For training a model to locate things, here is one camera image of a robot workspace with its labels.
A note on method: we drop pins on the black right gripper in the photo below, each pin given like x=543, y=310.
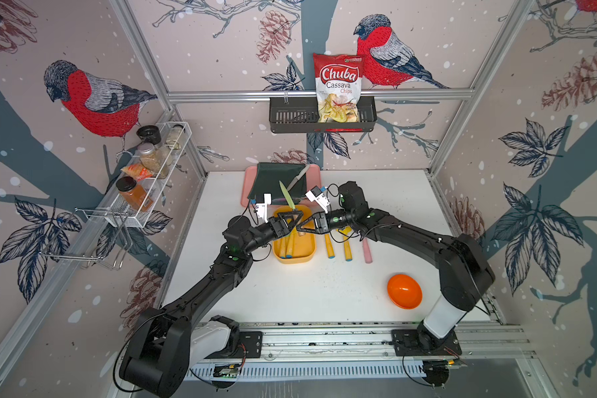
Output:
x=321, y=224

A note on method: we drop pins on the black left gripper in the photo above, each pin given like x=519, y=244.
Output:
x=279, y=228

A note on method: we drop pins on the green shovel wooden handle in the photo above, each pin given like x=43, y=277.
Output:
x=287, y=196

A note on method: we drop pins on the purple shovel pink handle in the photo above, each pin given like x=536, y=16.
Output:
x=367, y=252

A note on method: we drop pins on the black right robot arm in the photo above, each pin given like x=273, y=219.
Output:
x=464, y=273

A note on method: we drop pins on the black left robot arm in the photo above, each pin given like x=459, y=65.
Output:
x=163, y=344

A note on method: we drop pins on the yellow storage box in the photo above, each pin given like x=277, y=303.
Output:
x=304, y=249

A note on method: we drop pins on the iridescent gold spoon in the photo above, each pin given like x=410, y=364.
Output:
x=281, y=201

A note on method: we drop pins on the pink plastic tray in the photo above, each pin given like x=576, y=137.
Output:
x=312, y=178

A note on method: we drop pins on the dark green folded cloth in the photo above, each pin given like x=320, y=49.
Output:
x=268, y=177

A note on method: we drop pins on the orange bowl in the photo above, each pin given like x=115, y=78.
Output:
x=404, y=291

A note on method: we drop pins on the clear glass jar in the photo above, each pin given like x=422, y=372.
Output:
x=174, y=137

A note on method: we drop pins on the red cassava chips bag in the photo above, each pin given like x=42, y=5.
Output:
x=338, y=86

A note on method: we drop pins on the silver lid spice jar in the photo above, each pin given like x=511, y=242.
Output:
x=154, y=160

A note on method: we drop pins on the orange snack packet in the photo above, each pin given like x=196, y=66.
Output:
x=138, y=172

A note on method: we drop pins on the black lid spice jar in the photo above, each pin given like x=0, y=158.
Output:
x=150, y=134

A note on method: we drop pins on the orange sauce jar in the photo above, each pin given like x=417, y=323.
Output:
x=134, y=194

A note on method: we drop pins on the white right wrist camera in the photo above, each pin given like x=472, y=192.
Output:
x=319, y=195

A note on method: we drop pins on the white handled knife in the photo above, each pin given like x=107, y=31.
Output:
x=298, y=177

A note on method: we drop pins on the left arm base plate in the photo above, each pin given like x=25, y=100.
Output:
x=248, y=345

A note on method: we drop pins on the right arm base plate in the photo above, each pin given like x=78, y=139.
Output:
x=413, y=343

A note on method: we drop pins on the white wire spice rack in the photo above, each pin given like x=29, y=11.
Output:
x=153, y=186

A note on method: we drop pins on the chrome wire holder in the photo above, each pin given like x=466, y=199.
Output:
x=104, y=240

